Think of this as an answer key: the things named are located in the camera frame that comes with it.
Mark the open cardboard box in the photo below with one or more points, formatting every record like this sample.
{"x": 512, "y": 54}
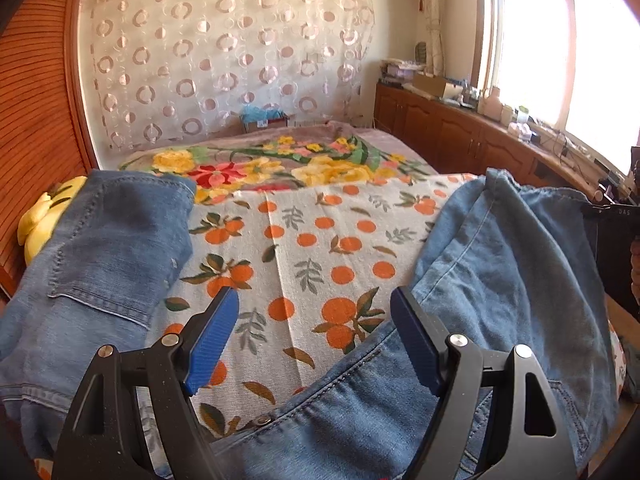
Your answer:
{"x": 432, "y": 85}

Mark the dark blue jeans pants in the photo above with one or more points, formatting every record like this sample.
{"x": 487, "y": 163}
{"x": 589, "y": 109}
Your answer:
{"x": 100, "y": 260}

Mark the white plastic bottle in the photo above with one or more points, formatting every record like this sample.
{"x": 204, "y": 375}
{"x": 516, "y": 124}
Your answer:
{"x": 490, "y": 104}

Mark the wooden slatted wardrobe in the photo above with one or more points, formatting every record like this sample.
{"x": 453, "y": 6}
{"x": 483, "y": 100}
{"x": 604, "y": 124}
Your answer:
{"x": 35, "y": 110}

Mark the stack of papers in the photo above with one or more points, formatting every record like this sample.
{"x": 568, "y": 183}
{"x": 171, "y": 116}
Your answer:
{"x": 400, "y": 71}

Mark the sheer circle pattern curtain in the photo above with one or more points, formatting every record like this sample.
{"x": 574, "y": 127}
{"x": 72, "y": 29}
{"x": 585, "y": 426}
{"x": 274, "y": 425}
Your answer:
{"x": 225, "y": 50}

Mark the wooden cabinet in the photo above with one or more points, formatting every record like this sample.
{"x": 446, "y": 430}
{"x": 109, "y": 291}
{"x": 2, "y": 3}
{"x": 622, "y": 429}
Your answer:
{"x": 450, "y": 130}

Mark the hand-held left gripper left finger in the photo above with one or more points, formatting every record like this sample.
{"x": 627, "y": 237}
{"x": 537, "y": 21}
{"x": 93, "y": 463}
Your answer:
{"x": 212, "y": 340}

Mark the light blue denim pants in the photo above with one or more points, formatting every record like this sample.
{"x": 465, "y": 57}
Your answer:
{"x": 500, "y": 270}

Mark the floral blanket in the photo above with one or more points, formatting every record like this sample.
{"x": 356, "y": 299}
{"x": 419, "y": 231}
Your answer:
{"x": 240, "y": 165}

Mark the orange fruit print bed sheet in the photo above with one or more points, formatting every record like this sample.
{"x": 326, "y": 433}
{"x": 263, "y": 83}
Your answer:
{"x": 310, "y": 270}

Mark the beige window curtain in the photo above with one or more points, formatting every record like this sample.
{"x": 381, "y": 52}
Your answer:
{"x": 430, "y": 15}

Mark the dark oval object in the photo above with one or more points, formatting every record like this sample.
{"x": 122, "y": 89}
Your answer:
{"x": 422, "y": 52}

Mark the window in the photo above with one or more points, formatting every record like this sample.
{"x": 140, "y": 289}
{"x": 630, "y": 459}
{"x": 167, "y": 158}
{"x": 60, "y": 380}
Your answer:
{"x": 550, "y": 50}

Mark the box with blue cloth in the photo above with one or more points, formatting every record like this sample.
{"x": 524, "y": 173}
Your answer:
{"x": 262, "y": 117}

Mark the yellow plush toy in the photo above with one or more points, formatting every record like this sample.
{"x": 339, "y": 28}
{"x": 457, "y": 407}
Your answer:
{"x": 40, "y": 230}

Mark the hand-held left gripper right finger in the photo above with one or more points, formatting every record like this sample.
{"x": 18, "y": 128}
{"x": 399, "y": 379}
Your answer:
{"x": 415, "y": 345}

